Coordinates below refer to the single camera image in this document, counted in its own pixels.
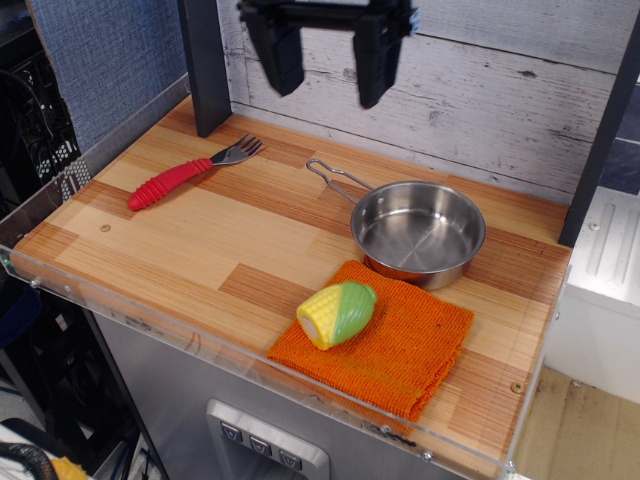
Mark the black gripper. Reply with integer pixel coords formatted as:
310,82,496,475
237,1,420,109

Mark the stainless steel pot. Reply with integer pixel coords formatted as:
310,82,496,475
306,159,487,291

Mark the orange knitted cloth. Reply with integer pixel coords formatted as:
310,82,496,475
268,261,474,422

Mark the toy corn cob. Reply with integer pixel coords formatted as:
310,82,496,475
296,281,378,350

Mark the clear acrylic table guard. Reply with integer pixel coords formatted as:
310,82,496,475
1,99,570,479

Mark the silver button control panel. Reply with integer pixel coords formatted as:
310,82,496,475
206,399,331,479

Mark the yellow object with black mesh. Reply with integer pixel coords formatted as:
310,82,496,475
1,442,90,480

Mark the black left upright post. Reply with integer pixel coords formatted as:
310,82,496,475
177,0,232,138

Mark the black upright post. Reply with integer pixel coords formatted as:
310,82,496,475
558,14,639,248
177,0,232,138

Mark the red handled fork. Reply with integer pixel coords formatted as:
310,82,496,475
127,134,263,211

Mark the black right upright post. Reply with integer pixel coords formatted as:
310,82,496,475
558,14,639,248

